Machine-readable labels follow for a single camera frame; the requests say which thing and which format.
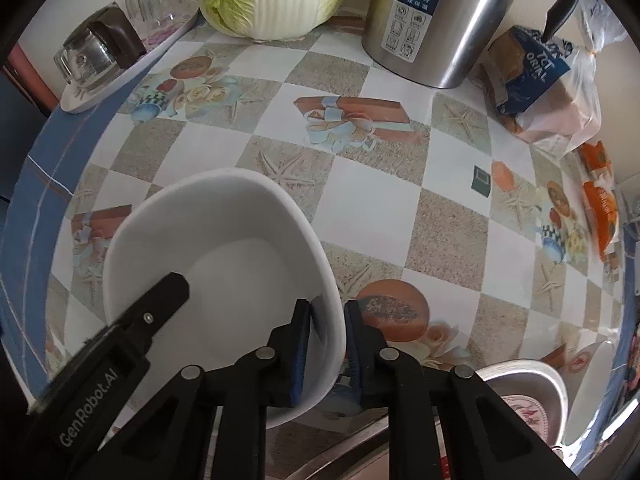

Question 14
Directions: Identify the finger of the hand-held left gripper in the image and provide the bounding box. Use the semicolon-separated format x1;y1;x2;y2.
102;272;191;360

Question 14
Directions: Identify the bagged sliced bread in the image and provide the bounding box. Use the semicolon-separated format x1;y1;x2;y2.
479;0;632;157

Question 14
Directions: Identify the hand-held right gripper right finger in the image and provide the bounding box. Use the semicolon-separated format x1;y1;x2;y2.
343;299;576;480

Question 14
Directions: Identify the printed checkered tablecloth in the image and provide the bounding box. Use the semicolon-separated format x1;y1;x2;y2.
0;7;632;480

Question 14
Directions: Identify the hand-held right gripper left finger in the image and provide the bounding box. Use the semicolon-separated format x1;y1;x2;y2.
107;299;314;480

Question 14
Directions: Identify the steel thermos jug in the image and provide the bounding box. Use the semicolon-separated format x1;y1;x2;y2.
361;0;584;90

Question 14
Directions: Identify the dark brown cup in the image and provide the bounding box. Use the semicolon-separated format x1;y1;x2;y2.
75;4;148;63

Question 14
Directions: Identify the small white round bowl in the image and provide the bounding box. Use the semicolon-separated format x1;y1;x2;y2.
562;339;623;463

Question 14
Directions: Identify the orange snack packet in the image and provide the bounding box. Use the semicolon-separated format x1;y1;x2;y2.
581;180;621;262
577;141;613;177

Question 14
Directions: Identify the oval floral tray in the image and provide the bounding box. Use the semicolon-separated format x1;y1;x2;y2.
60;0;201;115

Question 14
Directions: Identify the floral white plate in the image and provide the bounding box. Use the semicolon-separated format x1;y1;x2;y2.
497;394;551;448

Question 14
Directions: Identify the white square bowl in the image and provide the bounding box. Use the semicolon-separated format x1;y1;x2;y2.
102;167;347;429

